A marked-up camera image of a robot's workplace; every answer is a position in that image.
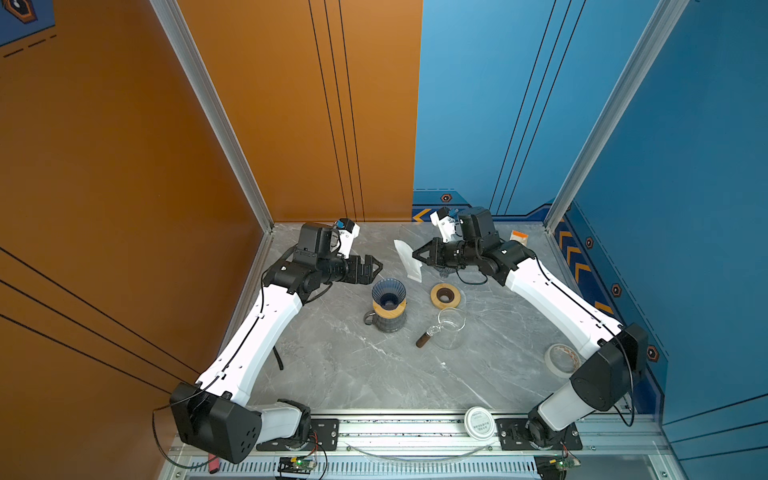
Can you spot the green circuit board left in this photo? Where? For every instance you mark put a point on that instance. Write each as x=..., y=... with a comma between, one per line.
x=295, y=467

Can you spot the white paper coffee filter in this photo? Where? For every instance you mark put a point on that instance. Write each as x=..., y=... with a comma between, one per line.
x=412, y=266

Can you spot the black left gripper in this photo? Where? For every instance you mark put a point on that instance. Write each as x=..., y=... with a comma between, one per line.
x=366, y=275

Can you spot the blue ribbed glass dripper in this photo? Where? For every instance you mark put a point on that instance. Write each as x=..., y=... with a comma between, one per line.
x=389, y=288

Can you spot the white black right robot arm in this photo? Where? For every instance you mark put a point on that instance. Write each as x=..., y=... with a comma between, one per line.
x=614, y=354

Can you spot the aluminium right corner post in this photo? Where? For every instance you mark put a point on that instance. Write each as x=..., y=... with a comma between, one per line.
x=652, y=40

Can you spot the bamboo dripper ring stand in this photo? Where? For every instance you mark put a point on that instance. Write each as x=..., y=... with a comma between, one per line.
x=389, y=309

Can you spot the orange coffee filter pack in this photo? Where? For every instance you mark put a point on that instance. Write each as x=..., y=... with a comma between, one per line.
x=520, y=237

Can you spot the roll of clear tape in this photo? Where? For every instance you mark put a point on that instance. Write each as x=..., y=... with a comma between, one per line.
x=562, y=360

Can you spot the red handled screwdriver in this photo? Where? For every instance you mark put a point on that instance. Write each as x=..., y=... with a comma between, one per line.
x=214, y=464

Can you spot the white round lid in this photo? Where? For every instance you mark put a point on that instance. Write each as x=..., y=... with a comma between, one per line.
x=479, y=423

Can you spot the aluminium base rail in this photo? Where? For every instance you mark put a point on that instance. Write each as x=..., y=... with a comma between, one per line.
x=434, y=444

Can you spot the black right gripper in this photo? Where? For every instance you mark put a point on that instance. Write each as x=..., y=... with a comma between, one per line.
x=435, y=256

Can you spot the ribbed glass coffee server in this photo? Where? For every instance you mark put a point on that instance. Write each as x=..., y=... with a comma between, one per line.
x=386, y=325

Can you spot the circuit board right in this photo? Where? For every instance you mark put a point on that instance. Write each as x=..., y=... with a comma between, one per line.
x=555, y=468

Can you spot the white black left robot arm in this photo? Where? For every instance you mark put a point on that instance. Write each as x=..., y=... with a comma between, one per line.
x=212, y=414

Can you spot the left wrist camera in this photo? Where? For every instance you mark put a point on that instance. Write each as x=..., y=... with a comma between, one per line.
x=324, y=240

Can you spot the aluminium left corner post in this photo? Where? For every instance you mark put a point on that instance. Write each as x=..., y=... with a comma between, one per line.
x=178, y=33

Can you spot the aluminium corner post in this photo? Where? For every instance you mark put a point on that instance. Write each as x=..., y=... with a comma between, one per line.
x=652, y=40
x=178, y=33

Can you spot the clear glass pitcher wooden handle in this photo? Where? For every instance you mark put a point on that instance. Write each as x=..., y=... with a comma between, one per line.
x=447, y=332

